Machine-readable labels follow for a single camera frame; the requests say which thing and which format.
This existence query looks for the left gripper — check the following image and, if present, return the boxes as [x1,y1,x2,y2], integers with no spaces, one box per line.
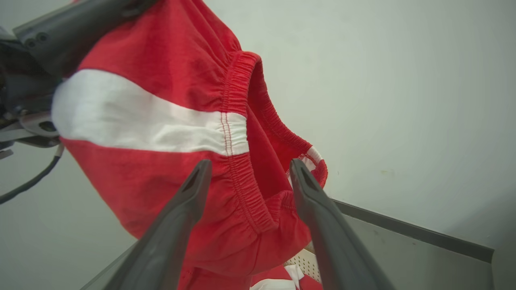
[0,0,158,160]

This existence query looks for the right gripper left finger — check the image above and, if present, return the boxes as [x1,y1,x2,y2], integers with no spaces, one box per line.
[104,159,212,290]

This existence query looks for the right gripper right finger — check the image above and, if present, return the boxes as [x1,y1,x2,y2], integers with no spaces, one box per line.
[289,158,395,290]

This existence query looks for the red and white shirt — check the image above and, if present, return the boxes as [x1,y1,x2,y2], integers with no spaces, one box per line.
[250,264,323,290]

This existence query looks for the red shorts with white stripe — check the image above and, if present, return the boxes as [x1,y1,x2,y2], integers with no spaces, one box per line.
[52,0,328,290]

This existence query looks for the white perforated laundry basket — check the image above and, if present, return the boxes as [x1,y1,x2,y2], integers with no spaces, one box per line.
[284,249,323,284]

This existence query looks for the black baseboard strip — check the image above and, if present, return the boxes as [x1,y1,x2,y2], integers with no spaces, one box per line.
[331,199,495,264]

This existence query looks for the black camera cable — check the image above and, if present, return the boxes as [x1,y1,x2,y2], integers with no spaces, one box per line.
[0,145,65,205]

